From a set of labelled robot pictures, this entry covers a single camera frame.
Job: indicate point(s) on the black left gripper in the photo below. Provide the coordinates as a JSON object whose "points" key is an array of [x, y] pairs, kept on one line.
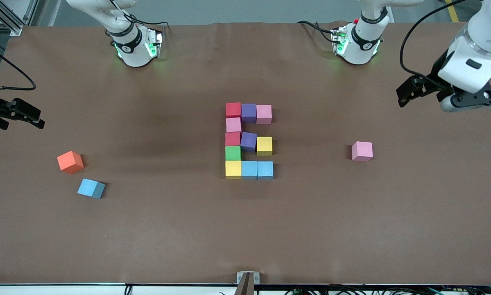
{"points": [[439, 71]]}

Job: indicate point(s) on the pink foam cube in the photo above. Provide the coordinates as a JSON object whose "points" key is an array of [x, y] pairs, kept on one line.
{"points": [[264, 114], [233, 125], [362, 150]]}

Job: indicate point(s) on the yellow foam cube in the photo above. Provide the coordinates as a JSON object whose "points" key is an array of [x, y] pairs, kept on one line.
{"points": [[233, 169], [264, 146]]}

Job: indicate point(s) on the purple foam cube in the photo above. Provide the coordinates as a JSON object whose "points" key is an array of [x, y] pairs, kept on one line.
{"points": [[248, 141], [249, 113]]}

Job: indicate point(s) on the blue foam cube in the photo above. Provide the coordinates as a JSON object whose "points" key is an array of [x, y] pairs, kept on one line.
{"points": [[90, 188], [265, 170], [249, 170]]}

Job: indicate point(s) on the red foam cube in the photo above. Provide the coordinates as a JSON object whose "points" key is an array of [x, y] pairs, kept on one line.
{"points": [[233, 110], [232, 139]]}

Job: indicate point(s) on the green foam cube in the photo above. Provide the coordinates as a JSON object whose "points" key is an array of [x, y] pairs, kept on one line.
{"points": [[233, 153]]}

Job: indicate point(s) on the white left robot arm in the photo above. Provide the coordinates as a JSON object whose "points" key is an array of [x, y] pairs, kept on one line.
{"points": [[362, 53]]}

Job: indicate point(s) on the orange foam cube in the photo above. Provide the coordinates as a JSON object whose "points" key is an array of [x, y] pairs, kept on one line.
{"points": [[70, 162]]}

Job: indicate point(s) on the brown table mat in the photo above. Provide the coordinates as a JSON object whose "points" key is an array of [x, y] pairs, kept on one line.
{"points": [[245, 237]]}

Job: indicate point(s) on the aluminium frame post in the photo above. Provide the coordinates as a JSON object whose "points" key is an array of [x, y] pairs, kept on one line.
{"points": [[14, 25]]}

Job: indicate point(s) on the white table edge rail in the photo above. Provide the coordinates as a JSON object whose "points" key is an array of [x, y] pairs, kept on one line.
{"points": [[65, 290]]}

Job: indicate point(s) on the grey metal bracket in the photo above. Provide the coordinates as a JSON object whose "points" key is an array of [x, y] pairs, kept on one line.
{"points": [[257, 275]]}

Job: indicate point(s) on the brown post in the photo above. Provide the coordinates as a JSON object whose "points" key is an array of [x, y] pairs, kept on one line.
{"points": [[245, 287]]}

